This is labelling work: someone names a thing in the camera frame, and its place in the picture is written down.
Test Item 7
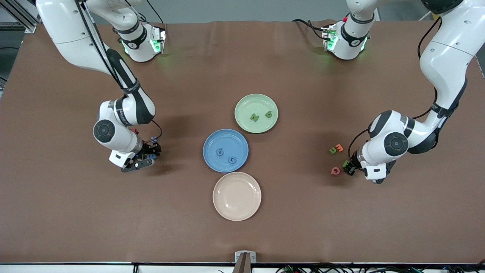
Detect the blue plate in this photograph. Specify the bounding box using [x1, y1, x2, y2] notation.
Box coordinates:
[203, 129, 249, 173]

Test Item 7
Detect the beige plate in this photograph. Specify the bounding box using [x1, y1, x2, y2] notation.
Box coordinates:
[212, 172, 262, 221]

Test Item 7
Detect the green plate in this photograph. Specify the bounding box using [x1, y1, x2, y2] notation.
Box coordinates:
[234, 93, 279, 134]

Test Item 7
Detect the black cable bundle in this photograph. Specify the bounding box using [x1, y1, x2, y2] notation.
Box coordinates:
[275, 262, 485, 273]

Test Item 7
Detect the grey metal mount bracket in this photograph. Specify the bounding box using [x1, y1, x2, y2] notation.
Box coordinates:
[232, 251, 257, 273]

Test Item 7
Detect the white table edge rail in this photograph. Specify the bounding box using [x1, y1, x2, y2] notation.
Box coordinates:
[0, 263, 485, 273]

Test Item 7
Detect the black arm base cable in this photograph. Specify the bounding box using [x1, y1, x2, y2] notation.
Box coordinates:
[292, 18, 325, 40]

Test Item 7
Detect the aluminium frame post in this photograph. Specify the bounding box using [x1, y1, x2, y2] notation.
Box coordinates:
[0, 0, 37, 34]

